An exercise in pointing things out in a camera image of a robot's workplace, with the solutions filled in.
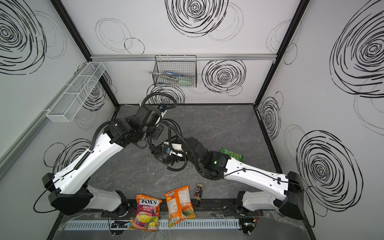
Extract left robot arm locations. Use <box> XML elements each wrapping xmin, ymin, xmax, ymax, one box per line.
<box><xmin>42</xmin><ymin>92</ymin><xmax>177</xmax><ymax>217</ymax></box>

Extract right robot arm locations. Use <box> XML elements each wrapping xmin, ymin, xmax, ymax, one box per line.
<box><xmin>163</xmin><ymin>138</ymin><xmax>305</xmax><ymax>220</ymax></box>

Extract Fox's fruits candy bag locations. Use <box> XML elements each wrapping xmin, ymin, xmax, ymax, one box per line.
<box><xmin>129</xmin><ymin>195</ymin><xmax>163</xmax><ymax>232</ymax></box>

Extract blue item in basket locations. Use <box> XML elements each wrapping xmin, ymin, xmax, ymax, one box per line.
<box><xmin>165</xmin><ymin>71</ymin><xmax>180</xmax><ymax>77</ymax></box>

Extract aluminium wall rail left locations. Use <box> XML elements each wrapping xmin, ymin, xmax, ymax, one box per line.
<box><xmin>1</xmin><ymin>62</ymin><xmax>90</xmax><ymax>181</ymax></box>

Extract aluminium wall rail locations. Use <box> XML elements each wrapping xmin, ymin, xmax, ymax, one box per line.
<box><xmin>1</xmin><ymin>62</ymin><xmax>90</xmax><ymax>181</ymax></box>
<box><xmin>91</xmin><ymin>53</ymin><xmax>277</xmax><ymax>62</ymax></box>

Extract aluminium wall rail back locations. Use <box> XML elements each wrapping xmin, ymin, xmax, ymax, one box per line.
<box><xmin>91</xmin><ymin>53</ymin><xmax>277</xmax><ymax>62</ymax></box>

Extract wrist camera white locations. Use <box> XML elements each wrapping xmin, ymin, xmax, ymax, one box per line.
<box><xmin>163</xmin><ymin>143</ymin><xmax>184</xmax><ymax>155</ymax></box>
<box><xmin>157</xmin><ymin>104</ymin><xmax>168</xmax><ymax>117</ymax></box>

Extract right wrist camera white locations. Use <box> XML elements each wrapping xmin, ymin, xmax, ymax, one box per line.
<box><xmin>163</xmin><ymin>143</ymin><xmax>184</xmax><ymax>155</ymax></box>

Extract green item in basket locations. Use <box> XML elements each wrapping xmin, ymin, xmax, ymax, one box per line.
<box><xmin>156</xmin><ymin>76</ymin><xmax>197</xmax><ymax>88</ymax></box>

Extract small dark spice bottle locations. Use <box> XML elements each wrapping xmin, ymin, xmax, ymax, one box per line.
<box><xmin>192</xmin><ymin>184</ymin><xmax>204</xmax><ymax>207</ymax></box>

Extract orange snack bag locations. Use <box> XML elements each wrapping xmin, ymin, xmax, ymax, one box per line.
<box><xmin>164</xmin><ymin>186</ymin><xmax>196</xmax><ymax>228</ymax></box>

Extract green snack bag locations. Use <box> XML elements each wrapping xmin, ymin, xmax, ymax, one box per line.
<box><xmin>221</xmin><ymin>148</ymin><xmax>243</xmax><ymax>162</ymax></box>

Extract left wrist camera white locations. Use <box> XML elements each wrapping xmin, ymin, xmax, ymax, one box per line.
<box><xmin>157</xmin><ymin>104</ymin><xmax>168</xmax><ymax>117</ymax></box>

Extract black wire basket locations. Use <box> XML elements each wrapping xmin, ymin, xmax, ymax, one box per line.
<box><xmin>151</xmin><ymin>60</ymin><xmax>198</xmax><ymax>88</ymax></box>

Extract black and blue headphones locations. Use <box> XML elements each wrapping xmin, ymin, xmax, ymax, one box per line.
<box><xmin>148</xmin><ymin>118</ymin><xmax>188</xmax><ymax>172</ymax></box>

